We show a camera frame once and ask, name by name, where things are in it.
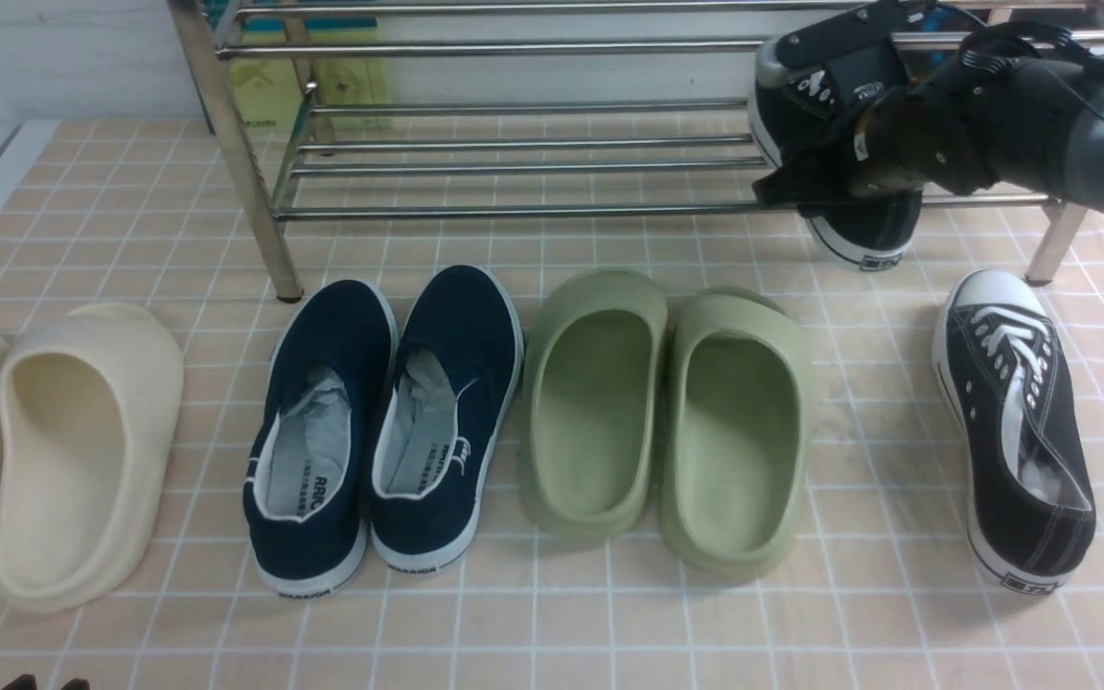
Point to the black canvas sneaker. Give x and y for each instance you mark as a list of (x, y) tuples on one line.
[(872, 235), (1030, 514)]

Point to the green slipper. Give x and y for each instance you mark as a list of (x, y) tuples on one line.
[(590, 384), (741, 393)]

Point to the navy slip-on shoe right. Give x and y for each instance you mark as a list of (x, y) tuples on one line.
[(457, 369)]

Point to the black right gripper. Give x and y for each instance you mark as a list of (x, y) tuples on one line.
[(900, 139)]

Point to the navy slip-on shoe left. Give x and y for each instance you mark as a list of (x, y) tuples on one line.
[(302, 494)]

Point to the silver metal shoe rack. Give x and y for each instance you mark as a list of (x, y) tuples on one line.
[(313, 143)]

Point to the green slipper left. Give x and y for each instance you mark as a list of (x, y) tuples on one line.
[(590, 384)]

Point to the cream slipper right of pair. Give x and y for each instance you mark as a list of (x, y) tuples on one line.
[(89, 406)]

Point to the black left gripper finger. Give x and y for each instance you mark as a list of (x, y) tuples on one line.
[(22, 683)]

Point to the navy slip-on shoe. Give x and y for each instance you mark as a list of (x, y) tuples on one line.
[(302, 494), (457, 369)]

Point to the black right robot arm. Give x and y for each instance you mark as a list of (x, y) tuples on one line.
[(225, 241)]

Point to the green yellow book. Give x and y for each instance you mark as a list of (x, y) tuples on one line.
[(268, 91)]

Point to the green slipper right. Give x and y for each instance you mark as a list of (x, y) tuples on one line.
[(741, 393)]

